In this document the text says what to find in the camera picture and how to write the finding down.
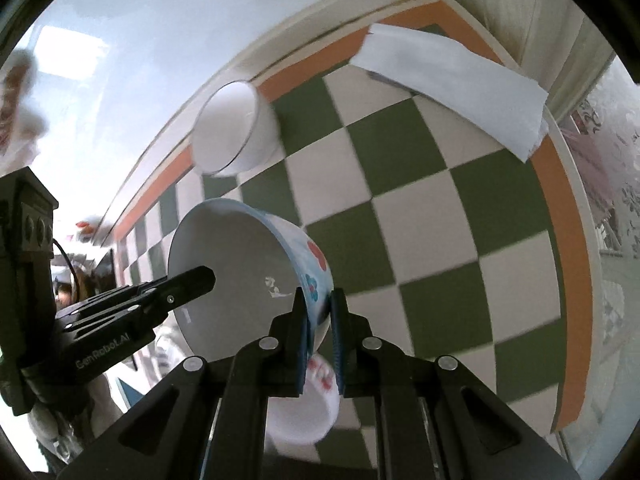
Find white bowl blue floral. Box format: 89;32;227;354
168;198;334;361

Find white bowl red floral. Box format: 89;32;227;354
266;353;340;445

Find checkered green white tablecloth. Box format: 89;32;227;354
113;21;599;443

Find white bowl far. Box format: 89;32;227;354
191;80;280;177

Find folded white paper towel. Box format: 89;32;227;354
349;23;548;162

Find black cable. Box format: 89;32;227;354
52;236;82;306

